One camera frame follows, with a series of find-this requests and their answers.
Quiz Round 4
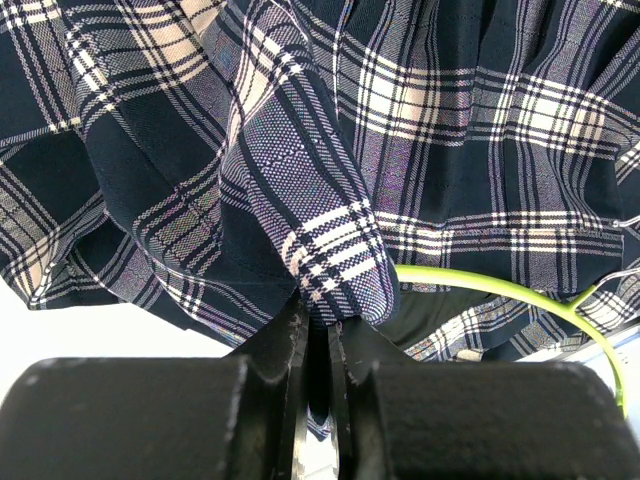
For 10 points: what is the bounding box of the navy plaid skirt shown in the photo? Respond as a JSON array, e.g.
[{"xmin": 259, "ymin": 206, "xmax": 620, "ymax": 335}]
[{"xmin": 0, "ymin": 0, "xmax": 640, "ymax": 444}]

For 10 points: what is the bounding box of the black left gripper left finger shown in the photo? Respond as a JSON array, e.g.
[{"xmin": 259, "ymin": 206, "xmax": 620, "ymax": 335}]
[{"xmin": 1, "ymin": 295, "xmax": 309, "ymax": 479}]

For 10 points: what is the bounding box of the green hanger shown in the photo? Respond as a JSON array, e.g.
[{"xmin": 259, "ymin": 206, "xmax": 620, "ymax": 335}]
[{"xmin": 395, "ymin": 265, "xmax": 629, "ymax": 418}]

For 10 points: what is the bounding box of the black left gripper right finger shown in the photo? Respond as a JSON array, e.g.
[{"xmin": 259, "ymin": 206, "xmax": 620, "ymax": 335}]
[{"xmin": 328, "ymin": 319, "xmax": 639, "ymax": 479}]

